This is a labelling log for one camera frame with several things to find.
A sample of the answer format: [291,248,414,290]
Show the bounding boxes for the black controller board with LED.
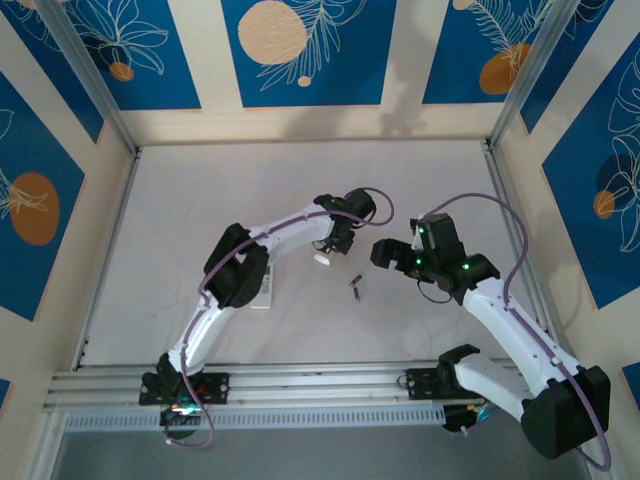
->
[158,405,202,444]
[442,403,496,436]

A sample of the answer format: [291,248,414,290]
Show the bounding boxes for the thin black right gripper cable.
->
[415,277,455,305]

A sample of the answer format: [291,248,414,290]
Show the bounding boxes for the aluminium frame post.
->
[487,0,586,151]
[37,0,141,159]

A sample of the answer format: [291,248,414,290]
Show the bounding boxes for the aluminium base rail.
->
[42,358,586,416]

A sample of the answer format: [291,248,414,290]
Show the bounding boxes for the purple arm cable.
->
[177,186,395,381]
[422,192,614,471]

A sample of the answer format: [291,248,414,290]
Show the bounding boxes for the aluminium table side rail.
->
[72,149,144,371]
[482,139,564,359]

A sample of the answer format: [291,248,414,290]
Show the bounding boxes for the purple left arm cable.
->
[177,186,395,381]

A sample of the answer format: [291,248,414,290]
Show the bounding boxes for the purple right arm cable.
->
[422,192,614,471]

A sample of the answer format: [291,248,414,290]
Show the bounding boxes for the grey slotted cable duct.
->
[62,403,447,434]

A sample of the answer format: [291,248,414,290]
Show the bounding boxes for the purple cable loop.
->
[163,399,219,449]

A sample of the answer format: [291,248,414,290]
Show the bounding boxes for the white remote control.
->
[249,264,276,311]

